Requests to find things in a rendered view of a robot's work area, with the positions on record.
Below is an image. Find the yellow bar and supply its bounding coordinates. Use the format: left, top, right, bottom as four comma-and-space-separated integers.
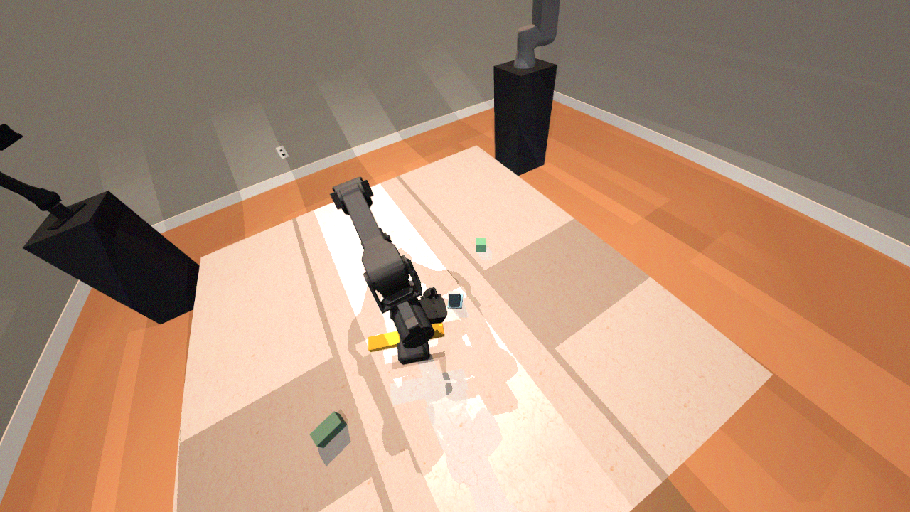
368, 323, 445, 352

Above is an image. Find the light green rectangular block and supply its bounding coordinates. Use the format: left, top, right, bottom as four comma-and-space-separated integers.
310, 411, 347, 448

